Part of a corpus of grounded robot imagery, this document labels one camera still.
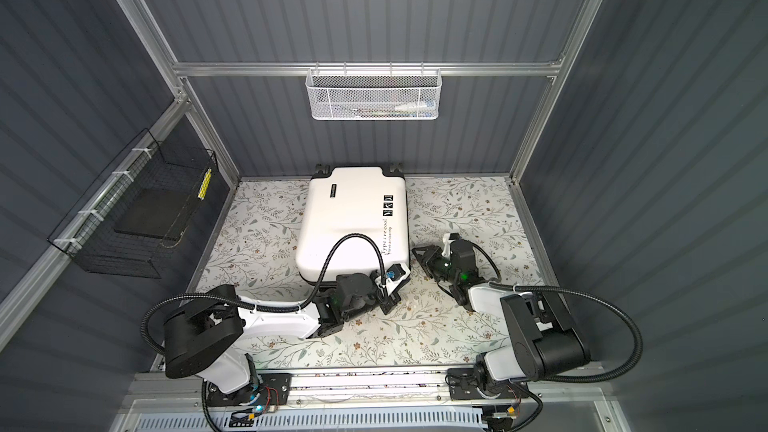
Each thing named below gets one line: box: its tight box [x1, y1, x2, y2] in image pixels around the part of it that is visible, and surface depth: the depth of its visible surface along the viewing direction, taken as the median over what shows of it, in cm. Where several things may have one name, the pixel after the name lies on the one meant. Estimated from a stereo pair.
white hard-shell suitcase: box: [296, 162, 410, 284], surface depth 85 cm
